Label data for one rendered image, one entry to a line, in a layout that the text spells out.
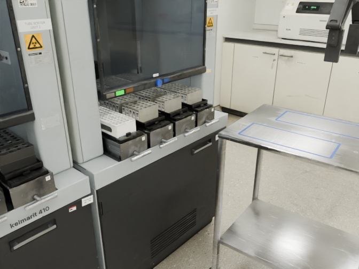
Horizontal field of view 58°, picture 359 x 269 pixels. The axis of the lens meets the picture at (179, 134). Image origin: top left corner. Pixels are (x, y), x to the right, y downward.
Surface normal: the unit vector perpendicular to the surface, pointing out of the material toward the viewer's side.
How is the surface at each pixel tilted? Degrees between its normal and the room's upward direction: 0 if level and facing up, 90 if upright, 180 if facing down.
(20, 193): 90
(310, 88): 90
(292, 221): 0
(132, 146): 90
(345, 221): 0
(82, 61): 90
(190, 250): 0
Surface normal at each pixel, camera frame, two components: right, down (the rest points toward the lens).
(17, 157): 0.74, 0.27
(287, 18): -0.70, 0.29
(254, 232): 0.00, -0.91
